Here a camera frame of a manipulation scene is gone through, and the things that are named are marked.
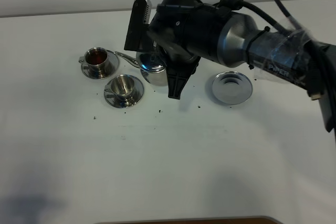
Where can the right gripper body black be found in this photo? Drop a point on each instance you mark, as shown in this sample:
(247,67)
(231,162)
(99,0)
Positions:
(138,39)

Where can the stainless steel teapot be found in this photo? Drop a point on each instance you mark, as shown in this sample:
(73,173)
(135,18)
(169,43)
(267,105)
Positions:
(152,68)

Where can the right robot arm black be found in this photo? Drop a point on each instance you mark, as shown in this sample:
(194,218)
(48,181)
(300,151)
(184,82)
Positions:
(184,31)

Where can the teapot steel saucer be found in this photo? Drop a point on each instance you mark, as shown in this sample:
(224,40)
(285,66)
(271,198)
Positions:
(231,88)

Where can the far steel saucer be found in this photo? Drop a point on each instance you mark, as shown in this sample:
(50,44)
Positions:
(112,66)

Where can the near steel teacup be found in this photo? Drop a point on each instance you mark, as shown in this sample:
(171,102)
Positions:
(121,87)

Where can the steel teacup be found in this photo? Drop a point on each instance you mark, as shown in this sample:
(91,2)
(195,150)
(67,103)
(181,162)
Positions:
(95,60)
(121,87)

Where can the far steel teacup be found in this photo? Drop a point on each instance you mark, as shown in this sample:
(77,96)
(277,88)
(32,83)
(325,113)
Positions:
(95,60)

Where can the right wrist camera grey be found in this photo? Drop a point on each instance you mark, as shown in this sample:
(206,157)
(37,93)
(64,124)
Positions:
(147,13)

